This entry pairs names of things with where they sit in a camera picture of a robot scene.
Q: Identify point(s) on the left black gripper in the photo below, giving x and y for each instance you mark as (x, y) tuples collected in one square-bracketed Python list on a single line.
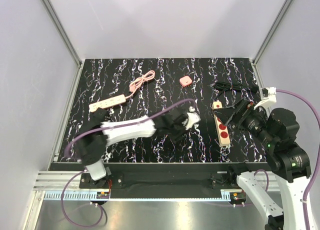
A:
[(174, 137)]

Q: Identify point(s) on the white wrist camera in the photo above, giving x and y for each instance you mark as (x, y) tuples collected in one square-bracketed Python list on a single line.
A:
[(192, 118), (268, 97)]

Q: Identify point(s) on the wooden red socket power strip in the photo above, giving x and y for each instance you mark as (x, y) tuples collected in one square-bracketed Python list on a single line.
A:
[(222, 130)]

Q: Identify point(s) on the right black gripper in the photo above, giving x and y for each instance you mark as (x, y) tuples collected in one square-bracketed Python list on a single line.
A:
[(237, 114)]

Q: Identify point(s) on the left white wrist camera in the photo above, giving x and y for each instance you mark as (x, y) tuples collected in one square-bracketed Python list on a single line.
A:
[(192, 118)]

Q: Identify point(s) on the pink square charger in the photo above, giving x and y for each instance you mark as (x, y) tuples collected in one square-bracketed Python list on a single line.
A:
[(185, 81)]

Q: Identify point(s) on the grey slotted cable duct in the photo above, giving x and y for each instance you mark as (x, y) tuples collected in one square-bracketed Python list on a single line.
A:
[(77, 195)]

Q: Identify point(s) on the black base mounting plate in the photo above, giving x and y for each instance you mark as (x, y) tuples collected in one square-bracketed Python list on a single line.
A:
[(128, 175)]

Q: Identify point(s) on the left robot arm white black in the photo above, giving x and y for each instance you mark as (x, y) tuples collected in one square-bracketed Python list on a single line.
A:
[(91, 142)]

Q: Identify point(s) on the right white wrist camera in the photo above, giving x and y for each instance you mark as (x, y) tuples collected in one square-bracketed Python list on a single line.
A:
[(268, 97)]

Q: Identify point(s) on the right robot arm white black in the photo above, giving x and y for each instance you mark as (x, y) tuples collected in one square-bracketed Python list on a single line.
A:
[(287, 160)]

